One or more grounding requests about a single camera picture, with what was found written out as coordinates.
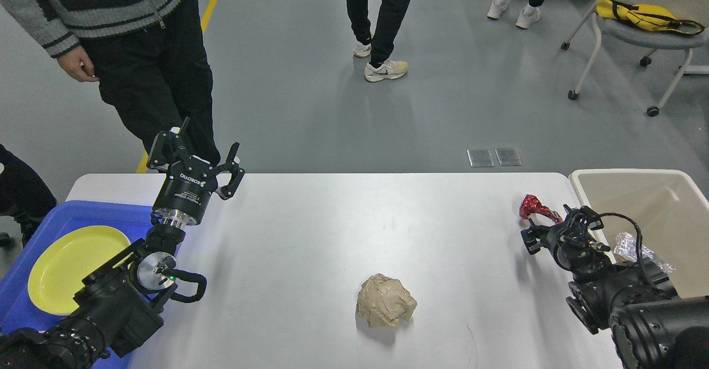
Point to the yellow bag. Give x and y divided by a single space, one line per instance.
648 17

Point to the right metal floor plate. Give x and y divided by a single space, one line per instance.
509 157

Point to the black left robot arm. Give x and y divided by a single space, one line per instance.
120 303

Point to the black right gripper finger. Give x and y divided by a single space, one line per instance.
582 219
535 237

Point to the metal floor plate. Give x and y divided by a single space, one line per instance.
480 158
509 157

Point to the yellow plate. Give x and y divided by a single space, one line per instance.
58 273

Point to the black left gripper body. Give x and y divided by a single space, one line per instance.
185 193

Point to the red snack wrapper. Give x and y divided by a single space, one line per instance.
531 205

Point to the person in dark jeans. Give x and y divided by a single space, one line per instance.
24 195

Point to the left metal floor plate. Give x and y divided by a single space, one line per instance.
480 158

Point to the aluminium foil tray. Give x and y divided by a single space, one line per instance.
625 249

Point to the brown paper ball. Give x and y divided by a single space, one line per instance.
384 302

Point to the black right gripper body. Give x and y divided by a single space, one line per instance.
578 252

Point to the person in black trousers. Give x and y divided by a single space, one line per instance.
147 57

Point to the person in beige sneakers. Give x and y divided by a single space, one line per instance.
378 46

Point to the beige plastic bin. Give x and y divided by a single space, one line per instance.
669 208

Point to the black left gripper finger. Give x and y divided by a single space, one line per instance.
230 166
170 147

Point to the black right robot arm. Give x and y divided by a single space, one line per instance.
651 326

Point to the grey chair on wheels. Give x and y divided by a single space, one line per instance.
637 37

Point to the blue plastic tray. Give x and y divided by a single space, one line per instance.
18 311

